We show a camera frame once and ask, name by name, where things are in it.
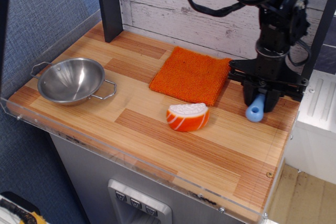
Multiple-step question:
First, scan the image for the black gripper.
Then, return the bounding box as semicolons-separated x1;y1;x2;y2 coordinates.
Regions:
229;47;308;113

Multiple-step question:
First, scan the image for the blue and grey spoon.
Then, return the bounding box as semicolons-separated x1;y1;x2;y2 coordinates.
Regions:
245;93;266;122

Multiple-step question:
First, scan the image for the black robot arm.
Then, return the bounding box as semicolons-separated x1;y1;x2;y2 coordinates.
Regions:
228;0;311;113

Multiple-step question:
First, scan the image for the orange red cloth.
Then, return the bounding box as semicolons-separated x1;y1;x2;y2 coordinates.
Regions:
149;47;231;106

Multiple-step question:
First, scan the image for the white ribbed side counter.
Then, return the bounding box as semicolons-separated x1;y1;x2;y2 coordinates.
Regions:
285;70;335;184

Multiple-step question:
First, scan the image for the toy salmon sushi piece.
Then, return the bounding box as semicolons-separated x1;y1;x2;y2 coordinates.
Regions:
166;103;209;132

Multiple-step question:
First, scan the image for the clear acrylic table guard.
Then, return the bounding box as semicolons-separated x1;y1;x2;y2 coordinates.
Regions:
5;23;299;223

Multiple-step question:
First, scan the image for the silver dispenser button panel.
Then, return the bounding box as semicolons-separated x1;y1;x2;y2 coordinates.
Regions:
108;179;173;223

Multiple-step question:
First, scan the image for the grey toy fridge cabinet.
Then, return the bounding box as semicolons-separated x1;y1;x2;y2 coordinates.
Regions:
51;135;240;223

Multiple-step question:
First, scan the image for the black and yellow object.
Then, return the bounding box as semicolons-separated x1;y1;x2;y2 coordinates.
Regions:
1;191;47;223

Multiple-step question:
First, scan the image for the dark right frame post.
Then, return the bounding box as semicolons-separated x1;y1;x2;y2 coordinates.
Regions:
301;0;335;80

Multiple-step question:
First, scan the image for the dark frame post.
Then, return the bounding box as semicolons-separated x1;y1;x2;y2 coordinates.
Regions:
99;0;123;42
301;0;335;80

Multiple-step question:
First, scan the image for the dark left frame post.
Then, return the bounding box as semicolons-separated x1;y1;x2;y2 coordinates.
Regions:
99;0;123;42

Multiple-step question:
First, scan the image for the stainless steel bowl with handles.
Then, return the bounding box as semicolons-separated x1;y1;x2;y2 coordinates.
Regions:
30;58;117;105

